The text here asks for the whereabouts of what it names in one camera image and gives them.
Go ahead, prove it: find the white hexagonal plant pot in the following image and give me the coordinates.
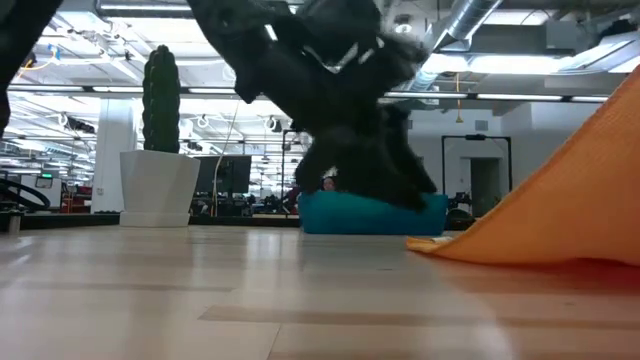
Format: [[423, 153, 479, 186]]
[[118, 149, 201, 229]]

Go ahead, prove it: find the blue plastic bin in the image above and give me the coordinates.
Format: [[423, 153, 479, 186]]
[[298, 189, 450, 237]]

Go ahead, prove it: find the black monitor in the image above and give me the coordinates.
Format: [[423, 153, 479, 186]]
[[194, 154, 253, 196]]

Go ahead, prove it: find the black corrugated hose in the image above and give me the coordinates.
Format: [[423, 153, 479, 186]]
[[0, 177, 51, 212]]

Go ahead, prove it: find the yellow hanging pendant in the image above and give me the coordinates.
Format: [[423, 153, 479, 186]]
[[453, 72, 464, 124]]

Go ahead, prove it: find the orange microfiber towel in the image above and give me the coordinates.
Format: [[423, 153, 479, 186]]
[[405, 67, 640, 267]]

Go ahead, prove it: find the green cactus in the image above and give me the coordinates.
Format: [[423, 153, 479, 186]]
[[141, 44, 182, 154]]

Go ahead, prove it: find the black round chair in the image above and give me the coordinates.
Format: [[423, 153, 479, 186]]
[[446, 207, 476, 232]]

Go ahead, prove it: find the red tool cart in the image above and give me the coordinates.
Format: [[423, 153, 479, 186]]
[[62, 184, 94, 214]]

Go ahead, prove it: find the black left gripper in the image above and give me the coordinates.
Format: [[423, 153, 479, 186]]
[[294, 97, 439, 211]]

